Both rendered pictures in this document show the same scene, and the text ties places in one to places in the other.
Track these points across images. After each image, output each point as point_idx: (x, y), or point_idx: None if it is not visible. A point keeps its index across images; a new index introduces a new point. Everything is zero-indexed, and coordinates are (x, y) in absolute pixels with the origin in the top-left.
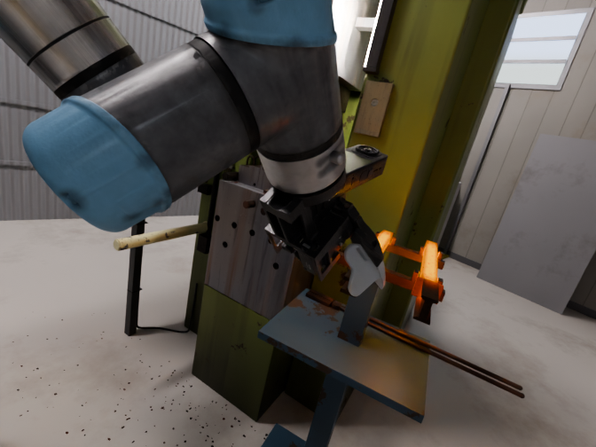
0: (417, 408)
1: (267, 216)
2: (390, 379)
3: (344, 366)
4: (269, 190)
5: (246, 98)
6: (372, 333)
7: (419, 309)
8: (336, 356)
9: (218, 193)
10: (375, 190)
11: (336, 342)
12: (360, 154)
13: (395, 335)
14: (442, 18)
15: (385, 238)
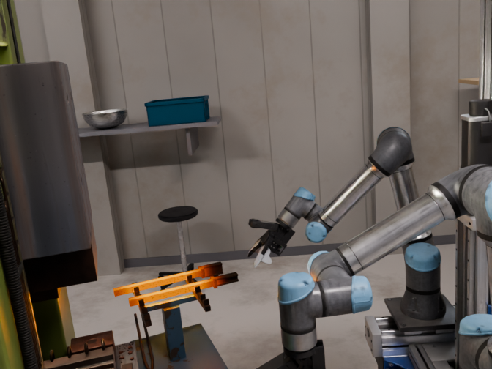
0: (198, 325)
1: (291, 237)
2: (191, 334)
3: (206, 344)
4: (292, 230)
5: (301, 211)
6: (160, 353)
7: (217, 271)
8: (203, 348)
9: None
10: (65, 304)
11: (192, 354)
12: (258, 220)
13: (150, 345)
14: None
15: (151, 293)
